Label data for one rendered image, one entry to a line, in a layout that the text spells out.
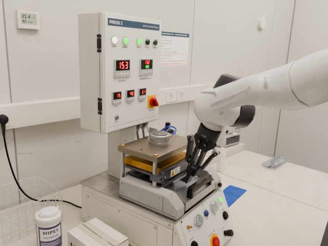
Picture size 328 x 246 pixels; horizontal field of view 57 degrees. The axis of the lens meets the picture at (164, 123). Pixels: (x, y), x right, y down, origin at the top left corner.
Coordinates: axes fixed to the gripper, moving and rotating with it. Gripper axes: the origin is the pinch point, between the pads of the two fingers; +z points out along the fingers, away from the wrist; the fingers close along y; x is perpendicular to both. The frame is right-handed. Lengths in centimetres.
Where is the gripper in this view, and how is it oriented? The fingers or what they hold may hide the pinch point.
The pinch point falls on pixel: (190, 174)
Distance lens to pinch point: 111.5
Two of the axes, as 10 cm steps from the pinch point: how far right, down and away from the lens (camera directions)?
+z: -3.1, 8.5, 4.2
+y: 7.5, 4.9, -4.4
